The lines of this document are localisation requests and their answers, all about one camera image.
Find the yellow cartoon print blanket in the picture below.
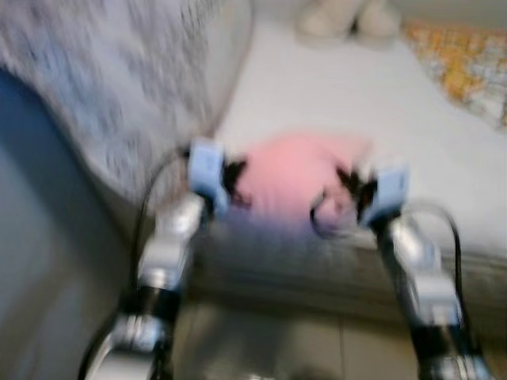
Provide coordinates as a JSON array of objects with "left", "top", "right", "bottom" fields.
[{"left": 404, "top": 20, "right": 507, "bottom": 127}]

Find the cream plush toy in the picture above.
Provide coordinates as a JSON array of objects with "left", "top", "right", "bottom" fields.
[{"left": 297, "top": 0, "right": 403, "bottom": 44}]

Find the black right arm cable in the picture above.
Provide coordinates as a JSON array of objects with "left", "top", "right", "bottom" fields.
[{"left": 309, "top": 188, "right": 467, "bottom": 317}]

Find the white quilted mattress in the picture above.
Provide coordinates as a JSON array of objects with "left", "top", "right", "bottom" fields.
[{"left": 190, "top": 16, "right": 507, "bottom": 341}]

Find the pink pillow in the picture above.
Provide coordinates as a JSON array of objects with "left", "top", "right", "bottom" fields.
[{"left": 230, "top": 133, "right": 373, "bottom": 238}]

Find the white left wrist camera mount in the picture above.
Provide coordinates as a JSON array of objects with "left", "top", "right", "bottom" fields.
[{"left": 189, "top": 139, "right": 231, "bottom": 219}]

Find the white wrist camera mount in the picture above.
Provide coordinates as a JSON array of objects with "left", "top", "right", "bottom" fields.
[
  {"left": 360, "top": 165, "right": 411, "bottom": 226},
  {"left": 189, "top": 139, "right": 231, "bottom": 219}
]

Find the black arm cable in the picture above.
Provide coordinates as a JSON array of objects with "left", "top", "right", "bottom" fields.
[
  {"left": 309, "top": 188, "right": 467, "bottom": 317},
  {"left": 127, "top": 149, "right": 193, "bottom": 298}
]

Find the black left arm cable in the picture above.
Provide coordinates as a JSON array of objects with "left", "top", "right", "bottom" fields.
[{"left": 127, "top": 149, "right": 193, "bottom": 298}]

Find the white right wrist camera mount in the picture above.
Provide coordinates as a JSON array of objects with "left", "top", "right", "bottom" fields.
[{"left": 360, "top": 165, "right": 411, "bottom": 226}]

